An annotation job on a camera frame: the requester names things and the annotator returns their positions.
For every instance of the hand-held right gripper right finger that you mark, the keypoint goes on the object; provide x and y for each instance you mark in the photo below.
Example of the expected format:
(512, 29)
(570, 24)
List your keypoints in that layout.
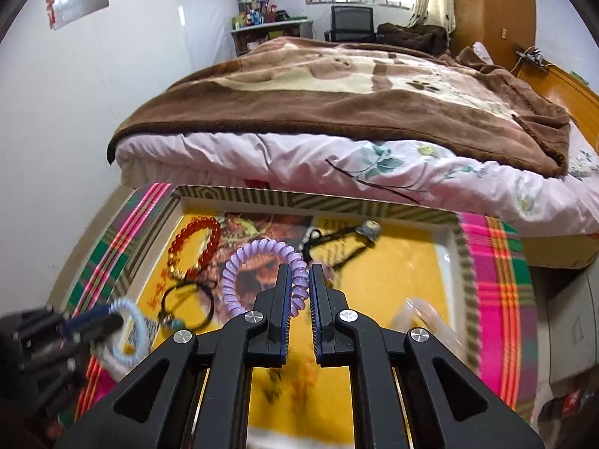
(318, 318)

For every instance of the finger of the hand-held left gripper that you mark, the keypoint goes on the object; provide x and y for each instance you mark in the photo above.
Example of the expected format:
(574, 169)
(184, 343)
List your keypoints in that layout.
(93, 323)

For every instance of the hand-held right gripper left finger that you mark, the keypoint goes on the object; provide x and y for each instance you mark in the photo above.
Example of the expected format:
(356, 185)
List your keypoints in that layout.
(283, 318)

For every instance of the white hair claw clip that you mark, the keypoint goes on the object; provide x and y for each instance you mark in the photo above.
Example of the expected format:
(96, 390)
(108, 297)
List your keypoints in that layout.
(416, 319)

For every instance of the striped cardboard box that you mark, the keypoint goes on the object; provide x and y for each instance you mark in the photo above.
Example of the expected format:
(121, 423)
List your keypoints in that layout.
(412, 266)

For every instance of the white floral quilt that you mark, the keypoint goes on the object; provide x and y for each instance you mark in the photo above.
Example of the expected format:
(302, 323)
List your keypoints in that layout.
(281, 154)

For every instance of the brown blanket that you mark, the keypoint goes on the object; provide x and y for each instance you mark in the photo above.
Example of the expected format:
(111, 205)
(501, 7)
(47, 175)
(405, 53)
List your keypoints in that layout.
(281, 103)

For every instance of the white nightstand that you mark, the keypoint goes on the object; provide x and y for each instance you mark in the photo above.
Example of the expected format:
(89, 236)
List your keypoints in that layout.
(571, 327)

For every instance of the desk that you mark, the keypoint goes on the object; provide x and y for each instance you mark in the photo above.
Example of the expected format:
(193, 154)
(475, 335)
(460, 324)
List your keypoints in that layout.
(262, 37)

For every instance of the black chair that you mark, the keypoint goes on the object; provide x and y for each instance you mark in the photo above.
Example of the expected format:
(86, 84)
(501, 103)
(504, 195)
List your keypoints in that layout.
(351, 21)

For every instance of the group of bottles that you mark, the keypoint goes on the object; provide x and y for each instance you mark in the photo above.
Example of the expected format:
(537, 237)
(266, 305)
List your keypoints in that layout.
(252, 15)

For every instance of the red hanging ornament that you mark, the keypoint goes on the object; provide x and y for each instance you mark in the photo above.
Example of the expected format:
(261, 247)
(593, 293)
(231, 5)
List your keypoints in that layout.
(51, 9)

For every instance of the power strip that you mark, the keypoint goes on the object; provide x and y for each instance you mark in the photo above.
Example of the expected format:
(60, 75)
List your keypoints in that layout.
(529, 57)

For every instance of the wooden wardrobe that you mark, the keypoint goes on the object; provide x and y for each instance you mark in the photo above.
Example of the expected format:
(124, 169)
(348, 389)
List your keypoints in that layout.
(491, 9)

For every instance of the wooden bed frame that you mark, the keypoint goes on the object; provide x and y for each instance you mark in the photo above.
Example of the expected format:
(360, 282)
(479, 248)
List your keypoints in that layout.
(561, 89)

